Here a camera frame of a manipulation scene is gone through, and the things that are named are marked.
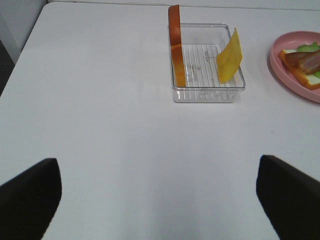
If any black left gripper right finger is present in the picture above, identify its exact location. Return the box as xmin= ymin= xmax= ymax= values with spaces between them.
xmin=256 ymin=155 xmax=320 ymax=240

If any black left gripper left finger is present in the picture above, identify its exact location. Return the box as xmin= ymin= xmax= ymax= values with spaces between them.
xmin=0 ymin=158 xmax=62 ymax=240

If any bread slice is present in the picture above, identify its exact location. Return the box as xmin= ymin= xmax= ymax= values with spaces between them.
xmin=278 ymin=49 xmax=320 ymax=90
xmin=168 ymin=4 xmax=186 ymax=88

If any long bacon strip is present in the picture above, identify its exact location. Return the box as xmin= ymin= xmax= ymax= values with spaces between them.
xmin=284 ymin=51 xmax=308 ymax=68

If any green lettuce leaf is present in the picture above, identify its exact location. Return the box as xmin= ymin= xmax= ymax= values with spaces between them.
xmin=297 ymin=42 xmax=320 ymax=78

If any yellow cheese slice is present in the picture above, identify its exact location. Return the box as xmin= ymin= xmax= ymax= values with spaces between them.
xmin=216 ymin=28 xmax=243 ymax=84

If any pink round plate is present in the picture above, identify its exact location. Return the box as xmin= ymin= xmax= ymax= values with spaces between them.
xmin=269 ymin=30 xmax=320 ymax=103

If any left clear plastic tray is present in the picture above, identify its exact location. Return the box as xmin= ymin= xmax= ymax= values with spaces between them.
xmin=171 ymin=23 xmax=246 ymax=103

